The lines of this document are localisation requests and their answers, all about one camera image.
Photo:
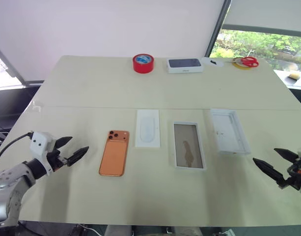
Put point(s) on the orange smartphone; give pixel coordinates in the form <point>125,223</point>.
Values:
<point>113,157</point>

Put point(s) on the white window ledge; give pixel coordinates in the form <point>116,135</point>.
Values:
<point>280,76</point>

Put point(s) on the white phone box lid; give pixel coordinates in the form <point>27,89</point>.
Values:
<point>226,132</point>

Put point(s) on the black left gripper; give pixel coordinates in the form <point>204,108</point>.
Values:
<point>55,159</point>

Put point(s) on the black furniture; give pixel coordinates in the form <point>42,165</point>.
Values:
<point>12,105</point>

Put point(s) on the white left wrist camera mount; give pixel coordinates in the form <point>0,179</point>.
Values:
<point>39,142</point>

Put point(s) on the white box with dark print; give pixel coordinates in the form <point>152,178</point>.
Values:
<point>184,64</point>

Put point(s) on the red tape roll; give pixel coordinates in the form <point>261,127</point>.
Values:
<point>143,67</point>

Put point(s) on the brown and white small object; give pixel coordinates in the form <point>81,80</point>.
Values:
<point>293,75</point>

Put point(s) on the grey rounded shape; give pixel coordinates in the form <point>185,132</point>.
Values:
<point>118,231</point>

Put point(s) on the white phone box base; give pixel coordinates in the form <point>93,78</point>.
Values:
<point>189,147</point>

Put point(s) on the red scissors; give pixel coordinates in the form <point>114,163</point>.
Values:
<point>244,61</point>

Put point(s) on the dark window frame post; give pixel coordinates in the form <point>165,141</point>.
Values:
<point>217,24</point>

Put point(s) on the white insert tray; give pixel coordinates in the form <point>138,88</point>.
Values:
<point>147,118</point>

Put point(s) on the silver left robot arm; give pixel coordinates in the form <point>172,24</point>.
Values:
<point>8,179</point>

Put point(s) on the grey slanted window frame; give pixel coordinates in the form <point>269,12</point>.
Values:
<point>10,66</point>

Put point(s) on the white roller blind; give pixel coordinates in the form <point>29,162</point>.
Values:
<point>268,12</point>

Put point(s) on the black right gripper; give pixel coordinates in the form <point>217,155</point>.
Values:
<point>296,172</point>

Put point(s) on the yellow tape roll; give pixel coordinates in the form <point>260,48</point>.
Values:
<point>236,64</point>

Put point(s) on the white paper disc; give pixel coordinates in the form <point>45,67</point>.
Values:
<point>205,60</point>

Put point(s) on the clear tape piece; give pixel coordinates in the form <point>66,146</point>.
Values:
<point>37,105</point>

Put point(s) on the small black object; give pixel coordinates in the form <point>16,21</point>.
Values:
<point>213,62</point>

